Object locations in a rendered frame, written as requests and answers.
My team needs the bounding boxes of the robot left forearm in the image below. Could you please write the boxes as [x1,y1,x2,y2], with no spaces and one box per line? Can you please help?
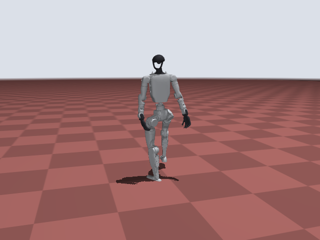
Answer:
[137,94,145,119]

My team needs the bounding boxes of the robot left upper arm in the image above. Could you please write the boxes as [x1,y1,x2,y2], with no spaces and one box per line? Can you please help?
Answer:
[140,75,151,101]

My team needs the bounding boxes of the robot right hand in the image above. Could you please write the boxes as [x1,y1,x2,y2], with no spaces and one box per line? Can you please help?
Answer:
[182,109,191,128]

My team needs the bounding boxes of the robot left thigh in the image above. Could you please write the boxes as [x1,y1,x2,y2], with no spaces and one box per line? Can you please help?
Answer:
[145,114,159,155]

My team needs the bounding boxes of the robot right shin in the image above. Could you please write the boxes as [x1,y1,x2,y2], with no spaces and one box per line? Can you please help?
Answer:
[161,130,169,157]

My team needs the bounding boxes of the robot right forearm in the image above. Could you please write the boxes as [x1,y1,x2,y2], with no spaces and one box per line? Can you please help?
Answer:
[177,92,187,115]

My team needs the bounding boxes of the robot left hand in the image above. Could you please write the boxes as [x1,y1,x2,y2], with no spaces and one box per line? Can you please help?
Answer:
[139,113,151,131]

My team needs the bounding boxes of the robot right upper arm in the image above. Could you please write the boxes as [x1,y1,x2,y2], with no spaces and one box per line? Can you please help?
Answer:
[169,74,182,99]

